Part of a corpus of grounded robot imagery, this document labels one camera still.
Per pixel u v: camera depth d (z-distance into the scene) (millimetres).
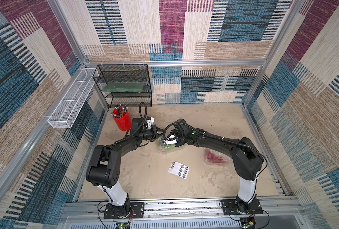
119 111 991
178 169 862
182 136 691
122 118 962
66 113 929
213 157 871
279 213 733
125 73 1013
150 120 867
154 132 801
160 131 815
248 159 489
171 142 782
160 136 825
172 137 779
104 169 477
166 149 865
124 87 943
